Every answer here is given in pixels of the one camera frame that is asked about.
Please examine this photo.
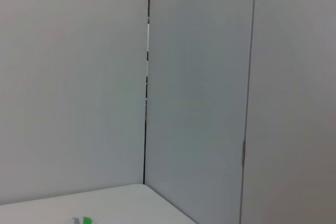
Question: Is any clear green-label water bottle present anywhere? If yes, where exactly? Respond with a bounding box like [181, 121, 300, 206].
[69, 216, 97, 224]

